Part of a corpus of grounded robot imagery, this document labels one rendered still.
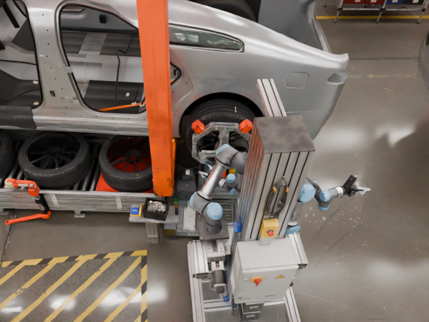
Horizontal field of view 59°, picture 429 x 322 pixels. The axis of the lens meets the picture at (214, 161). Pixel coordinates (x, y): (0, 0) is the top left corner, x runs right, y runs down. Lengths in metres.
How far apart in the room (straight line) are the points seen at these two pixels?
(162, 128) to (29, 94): 1.82
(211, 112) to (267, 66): 0.60
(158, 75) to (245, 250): 1.23
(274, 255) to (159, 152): 1.22
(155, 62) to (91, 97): 1.69
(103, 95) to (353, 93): 3.54
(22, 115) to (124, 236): 1.46
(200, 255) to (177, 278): 0.78
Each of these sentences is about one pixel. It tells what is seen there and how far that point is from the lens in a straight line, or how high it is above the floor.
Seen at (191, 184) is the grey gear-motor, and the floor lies 0.40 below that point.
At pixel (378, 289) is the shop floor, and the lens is 3.97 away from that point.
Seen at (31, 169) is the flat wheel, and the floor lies 0.50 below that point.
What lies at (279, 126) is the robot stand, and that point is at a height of 2.03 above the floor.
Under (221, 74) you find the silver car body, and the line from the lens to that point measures 3.11.
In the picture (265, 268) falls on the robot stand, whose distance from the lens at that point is 2.32.
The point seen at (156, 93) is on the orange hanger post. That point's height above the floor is 1.68.
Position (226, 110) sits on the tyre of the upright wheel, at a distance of 3.24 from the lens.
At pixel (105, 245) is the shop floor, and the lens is 3.84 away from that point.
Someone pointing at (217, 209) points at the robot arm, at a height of 1.04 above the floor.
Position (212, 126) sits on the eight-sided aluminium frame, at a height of 1.12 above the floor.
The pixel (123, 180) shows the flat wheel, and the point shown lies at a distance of 3.63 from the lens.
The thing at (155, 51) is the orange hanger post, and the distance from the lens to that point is 2.40.
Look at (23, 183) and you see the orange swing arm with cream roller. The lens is 3.84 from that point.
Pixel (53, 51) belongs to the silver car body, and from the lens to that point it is 3.29.
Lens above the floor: 3.28
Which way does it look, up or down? 48 degrees down
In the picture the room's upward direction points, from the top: 5 degrees clockwise
